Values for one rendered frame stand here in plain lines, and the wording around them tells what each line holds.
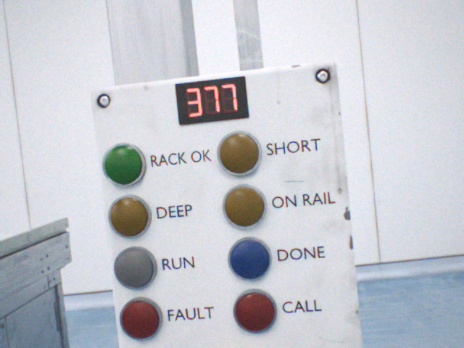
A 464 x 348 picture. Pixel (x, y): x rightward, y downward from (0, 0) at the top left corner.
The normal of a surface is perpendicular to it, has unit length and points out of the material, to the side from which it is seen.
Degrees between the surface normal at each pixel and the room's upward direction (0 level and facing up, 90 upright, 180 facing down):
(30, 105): 90
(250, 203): 89
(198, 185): 90
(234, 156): 92
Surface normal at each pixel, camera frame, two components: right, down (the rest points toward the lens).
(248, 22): -0.11, 0.07
